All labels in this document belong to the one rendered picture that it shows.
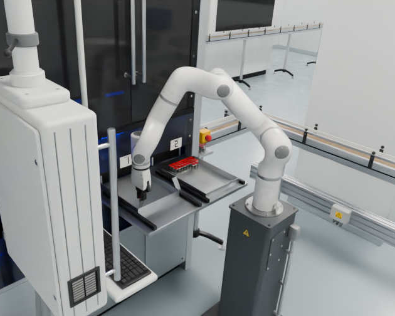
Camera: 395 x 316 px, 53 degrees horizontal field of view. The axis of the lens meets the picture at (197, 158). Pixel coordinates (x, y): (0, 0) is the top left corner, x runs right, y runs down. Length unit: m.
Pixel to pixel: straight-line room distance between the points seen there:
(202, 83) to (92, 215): 0.69
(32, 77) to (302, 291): 2.23
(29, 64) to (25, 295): 1.20
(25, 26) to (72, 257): 0.70
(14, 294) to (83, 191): 0.96
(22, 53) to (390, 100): 2.50
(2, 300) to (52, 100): 1.12
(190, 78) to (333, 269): 1.99
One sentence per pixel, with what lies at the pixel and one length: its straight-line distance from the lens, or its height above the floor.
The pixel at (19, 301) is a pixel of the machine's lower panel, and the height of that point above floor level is 0.48.
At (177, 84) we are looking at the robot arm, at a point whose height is 1.49.
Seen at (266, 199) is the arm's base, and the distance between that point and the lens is 1.93.
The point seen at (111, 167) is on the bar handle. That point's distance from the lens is 1.26.
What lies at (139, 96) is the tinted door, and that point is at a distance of 1.97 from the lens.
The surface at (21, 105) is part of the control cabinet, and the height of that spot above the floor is 1.56.
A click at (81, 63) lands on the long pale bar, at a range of 1.66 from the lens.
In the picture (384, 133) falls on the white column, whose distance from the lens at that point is 3.20.
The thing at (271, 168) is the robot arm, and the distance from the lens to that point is 1.85.
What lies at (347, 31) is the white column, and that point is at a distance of 3.20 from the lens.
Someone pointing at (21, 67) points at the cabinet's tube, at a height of 1.64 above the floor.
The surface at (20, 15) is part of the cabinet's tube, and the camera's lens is 1.25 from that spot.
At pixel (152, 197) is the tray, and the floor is 0.88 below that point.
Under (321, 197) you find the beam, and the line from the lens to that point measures 2.87.
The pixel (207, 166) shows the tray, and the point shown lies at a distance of 2.28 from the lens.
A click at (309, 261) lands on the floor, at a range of 3.14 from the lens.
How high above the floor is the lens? 1.94
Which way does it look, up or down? 26 degrees down
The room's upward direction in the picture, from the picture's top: 4 degrees clockwise
